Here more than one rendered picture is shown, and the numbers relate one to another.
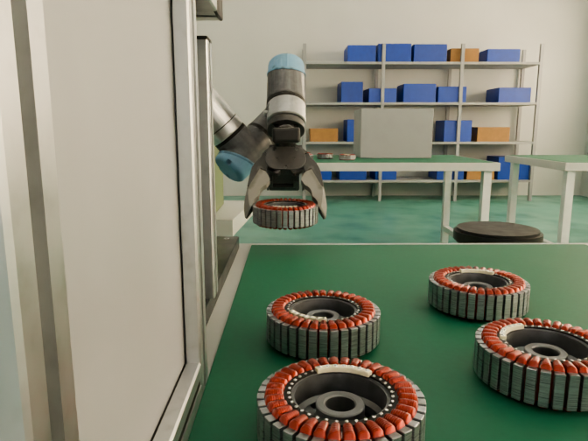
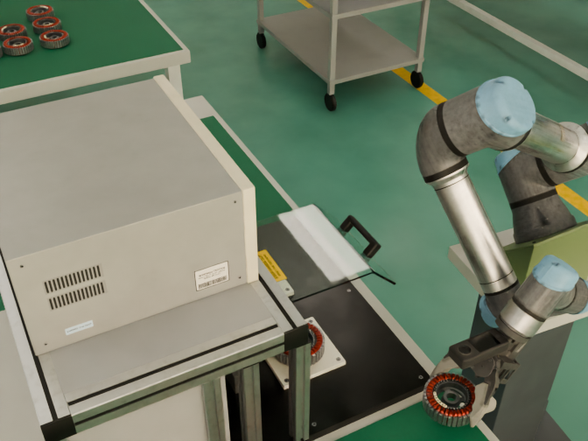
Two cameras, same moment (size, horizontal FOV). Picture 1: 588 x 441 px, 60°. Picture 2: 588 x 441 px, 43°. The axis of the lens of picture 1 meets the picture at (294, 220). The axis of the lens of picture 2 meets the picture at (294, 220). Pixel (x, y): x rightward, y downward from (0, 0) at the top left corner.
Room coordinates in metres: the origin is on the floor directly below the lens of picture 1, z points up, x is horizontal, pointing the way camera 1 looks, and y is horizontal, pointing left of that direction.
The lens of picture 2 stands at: (0.16, -0.67, 2.01)
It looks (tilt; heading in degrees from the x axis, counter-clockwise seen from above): 39 degrees down; 63
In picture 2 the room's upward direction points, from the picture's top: straight up
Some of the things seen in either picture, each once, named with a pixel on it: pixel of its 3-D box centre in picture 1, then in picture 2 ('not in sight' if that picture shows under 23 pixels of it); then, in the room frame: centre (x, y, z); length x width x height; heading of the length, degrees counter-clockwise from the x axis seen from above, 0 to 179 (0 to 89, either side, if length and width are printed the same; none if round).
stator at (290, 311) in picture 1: (323, 322); not in sight; (0.48, -0.03, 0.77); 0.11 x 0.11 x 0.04
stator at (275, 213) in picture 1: (285, 213); (451, 399); (0.86, 0.01, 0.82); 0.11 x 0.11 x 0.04
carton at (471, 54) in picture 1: (459, 57); not in sight; (6.95, -2.18, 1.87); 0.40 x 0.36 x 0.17; 179
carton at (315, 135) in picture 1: (323, 135); not in sight; (6.94, -0.39, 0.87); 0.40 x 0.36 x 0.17; 1
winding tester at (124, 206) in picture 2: not in sight; (107, 199); (0.34, 0.43, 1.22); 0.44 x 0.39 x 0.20; 90
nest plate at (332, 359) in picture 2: not in sight; (298, 351); (0.66, 0.29, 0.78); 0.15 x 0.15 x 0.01; 0
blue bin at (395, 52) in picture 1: (391, 55); not in sight; (6.94, -1.28, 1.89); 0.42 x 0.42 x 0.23; 89
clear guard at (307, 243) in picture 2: not in sight; (295, 262); (0.66, 0.30, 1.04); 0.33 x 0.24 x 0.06; 0
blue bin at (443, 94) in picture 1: (447, 95); not in sight; (6.94, -2.04, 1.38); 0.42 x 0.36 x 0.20; 178
